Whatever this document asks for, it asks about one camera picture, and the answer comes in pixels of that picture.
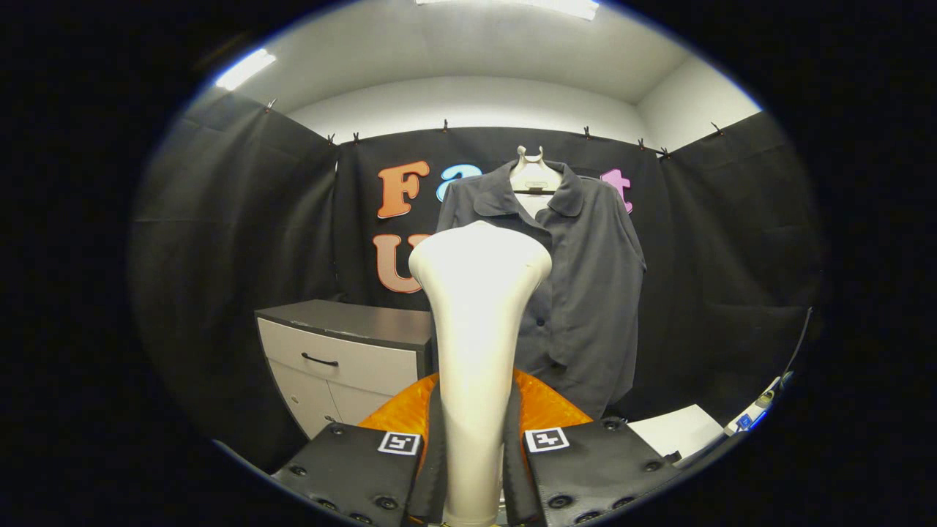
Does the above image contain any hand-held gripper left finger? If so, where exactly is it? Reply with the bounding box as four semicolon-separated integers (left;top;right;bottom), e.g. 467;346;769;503
271;370;449;527

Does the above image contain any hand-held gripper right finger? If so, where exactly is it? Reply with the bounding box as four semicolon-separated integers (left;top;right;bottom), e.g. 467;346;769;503
502;367;682;527

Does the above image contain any white garment steamer head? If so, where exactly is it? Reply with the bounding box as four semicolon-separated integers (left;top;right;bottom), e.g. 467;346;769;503
408;221;553;527

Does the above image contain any grey button shirt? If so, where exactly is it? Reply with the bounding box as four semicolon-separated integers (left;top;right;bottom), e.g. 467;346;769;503
436;160;648;419

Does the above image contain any cream clothes hanger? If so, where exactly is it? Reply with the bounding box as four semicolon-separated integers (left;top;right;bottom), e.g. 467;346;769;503
509;145;563;196

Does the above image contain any white flat board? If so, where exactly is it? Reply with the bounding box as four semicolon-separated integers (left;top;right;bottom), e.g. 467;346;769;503
628;404;725;463

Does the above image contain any grey cabinet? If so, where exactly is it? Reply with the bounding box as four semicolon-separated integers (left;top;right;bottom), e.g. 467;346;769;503
255;299;438;440

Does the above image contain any white power strip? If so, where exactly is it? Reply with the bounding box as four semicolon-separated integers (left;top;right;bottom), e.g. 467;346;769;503
725;375;784;436

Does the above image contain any black backdrop cloth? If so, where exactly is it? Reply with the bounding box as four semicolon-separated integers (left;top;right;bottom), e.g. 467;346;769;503
128;89;824;469

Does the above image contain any row of black clips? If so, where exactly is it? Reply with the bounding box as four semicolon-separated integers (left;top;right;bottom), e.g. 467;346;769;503
265;99;725;159

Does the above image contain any small ceiling light panel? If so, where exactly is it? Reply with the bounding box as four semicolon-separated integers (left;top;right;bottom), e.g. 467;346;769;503
216;49;277;91

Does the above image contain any large ceiling light panel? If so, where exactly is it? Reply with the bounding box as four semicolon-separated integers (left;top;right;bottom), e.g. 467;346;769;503
417;0;601;20

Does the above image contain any black cable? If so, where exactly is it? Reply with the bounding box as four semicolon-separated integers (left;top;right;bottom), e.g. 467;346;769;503
782;306;813;381

